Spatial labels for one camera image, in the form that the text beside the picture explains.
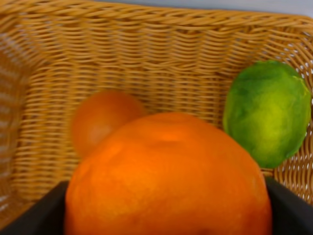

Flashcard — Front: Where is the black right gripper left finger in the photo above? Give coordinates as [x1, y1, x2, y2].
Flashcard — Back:
[0, 181, 68, 235]

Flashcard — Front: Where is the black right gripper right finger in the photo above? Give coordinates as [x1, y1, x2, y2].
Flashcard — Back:
[265, 177, 313, 235]

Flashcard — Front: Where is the green mango fruit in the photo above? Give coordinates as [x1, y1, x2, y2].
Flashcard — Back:
[223, 60, 312, 168]

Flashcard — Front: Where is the red yellow peach fruit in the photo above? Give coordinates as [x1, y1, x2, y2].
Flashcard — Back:
[70, 90, 146, 158]

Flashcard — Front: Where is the orange tangerine fruit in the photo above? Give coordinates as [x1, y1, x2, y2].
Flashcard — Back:
[64, 113, 272, 235]

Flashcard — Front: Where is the light orange wicker basket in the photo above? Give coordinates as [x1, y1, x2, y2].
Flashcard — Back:
[0, 0, 313, 228]

